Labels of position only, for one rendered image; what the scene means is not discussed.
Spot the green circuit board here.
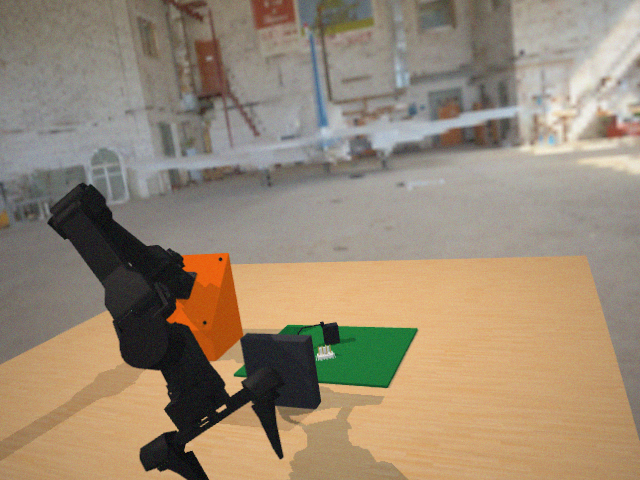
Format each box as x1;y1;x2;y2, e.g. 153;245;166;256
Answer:
299;326;418;388

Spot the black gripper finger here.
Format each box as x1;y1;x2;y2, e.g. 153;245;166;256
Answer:
157;451;209;480
251;392;283;459

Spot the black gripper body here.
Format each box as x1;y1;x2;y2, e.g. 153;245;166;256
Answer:
139;356;285;472

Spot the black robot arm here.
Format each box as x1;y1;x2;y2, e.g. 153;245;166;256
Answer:
47;183;226;432

